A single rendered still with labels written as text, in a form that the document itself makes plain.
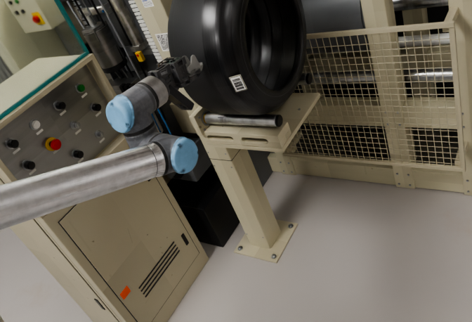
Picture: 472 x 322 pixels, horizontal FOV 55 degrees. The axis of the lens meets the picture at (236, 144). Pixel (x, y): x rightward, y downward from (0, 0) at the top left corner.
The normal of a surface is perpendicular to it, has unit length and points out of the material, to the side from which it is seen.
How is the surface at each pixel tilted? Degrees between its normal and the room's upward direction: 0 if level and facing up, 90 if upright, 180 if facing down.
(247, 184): 90
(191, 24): 52
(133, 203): 90
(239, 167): 90
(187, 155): 89
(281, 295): 0
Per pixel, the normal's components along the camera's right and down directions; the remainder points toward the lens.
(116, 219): 0.81, 0.07
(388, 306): -0.33, -0.77
